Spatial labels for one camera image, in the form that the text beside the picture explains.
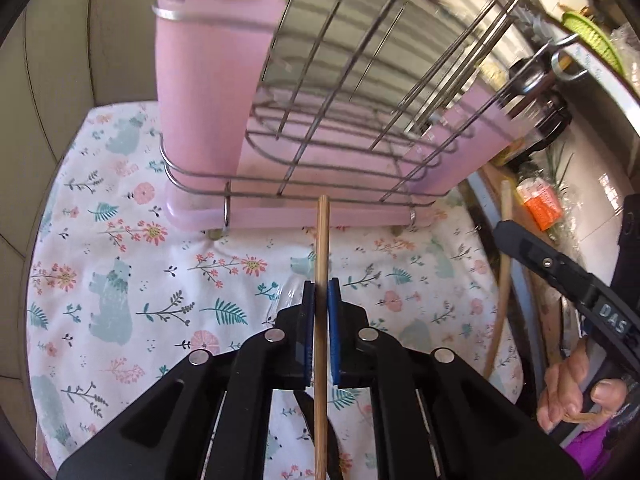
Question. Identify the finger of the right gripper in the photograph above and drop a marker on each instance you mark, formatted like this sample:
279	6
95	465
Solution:
555	268

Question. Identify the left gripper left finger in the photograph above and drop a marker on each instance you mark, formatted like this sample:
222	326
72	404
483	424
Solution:
208	417

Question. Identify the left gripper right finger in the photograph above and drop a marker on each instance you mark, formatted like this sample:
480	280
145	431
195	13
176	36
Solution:
434	416

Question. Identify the light bamboo chopstick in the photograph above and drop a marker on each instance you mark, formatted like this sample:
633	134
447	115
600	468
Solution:
321	279

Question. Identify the person's right hand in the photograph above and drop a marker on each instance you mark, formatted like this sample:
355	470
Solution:
562	395

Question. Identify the orange packet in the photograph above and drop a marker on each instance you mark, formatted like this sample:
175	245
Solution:
539	199

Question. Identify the floral bear tablecloth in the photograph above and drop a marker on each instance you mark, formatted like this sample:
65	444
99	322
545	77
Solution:
117	296

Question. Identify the black blender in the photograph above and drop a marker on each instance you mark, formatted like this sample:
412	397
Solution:
551	116

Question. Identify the pink right utensil cup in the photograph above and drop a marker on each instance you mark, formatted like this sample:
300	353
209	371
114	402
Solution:
446	155

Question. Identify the pink utensil cup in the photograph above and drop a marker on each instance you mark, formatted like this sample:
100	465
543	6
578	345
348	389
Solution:
209	55
446	155

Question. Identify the green plastic basket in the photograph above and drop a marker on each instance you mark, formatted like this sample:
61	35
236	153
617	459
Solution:
595	37

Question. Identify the pink drip tray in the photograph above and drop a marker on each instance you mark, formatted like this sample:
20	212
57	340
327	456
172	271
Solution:
284	170

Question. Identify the pink left utensil cup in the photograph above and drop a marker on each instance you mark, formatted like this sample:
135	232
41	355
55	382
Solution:
209	55

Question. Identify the wire utensil rack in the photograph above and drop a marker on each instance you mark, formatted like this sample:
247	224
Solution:
408	59

